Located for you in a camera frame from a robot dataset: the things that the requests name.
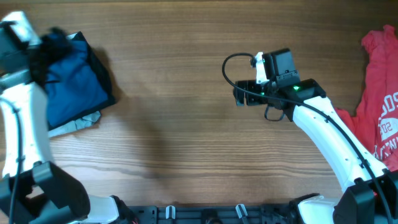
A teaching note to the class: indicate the light grey folded garment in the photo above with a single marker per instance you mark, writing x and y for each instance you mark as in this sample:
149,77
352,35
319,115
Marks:
78,124

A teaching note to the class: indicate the black folded shorts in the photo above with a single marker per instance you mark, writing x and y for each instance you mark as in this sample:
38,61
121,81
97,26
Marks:
99,77

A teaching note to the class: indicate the red printed t-shirt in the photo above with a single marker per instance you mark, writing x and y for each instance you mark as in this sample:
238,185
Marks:
375,119

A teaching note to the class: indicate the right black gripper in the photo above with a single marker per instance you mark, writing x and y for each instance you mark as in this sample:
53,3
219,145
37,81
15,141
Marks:
250,84

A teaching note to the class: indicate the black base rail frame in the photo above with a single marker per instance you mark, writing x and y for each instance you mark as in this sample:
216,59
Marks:
259,214

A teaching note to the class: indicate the blue t-shirt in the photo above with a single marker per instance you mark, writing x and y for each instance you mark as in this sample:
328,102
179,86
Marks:
74,84

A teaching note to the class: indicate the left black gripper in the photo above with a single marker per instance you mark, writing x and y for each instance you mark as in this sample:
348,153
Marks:
50,43

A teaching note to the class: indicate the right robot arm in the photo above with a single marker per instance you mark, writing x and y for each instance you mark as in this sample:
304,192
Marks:
369,187

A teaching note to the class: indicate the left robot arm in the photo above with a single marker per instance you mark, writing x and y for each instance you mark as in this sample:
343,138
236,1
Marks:
50,85

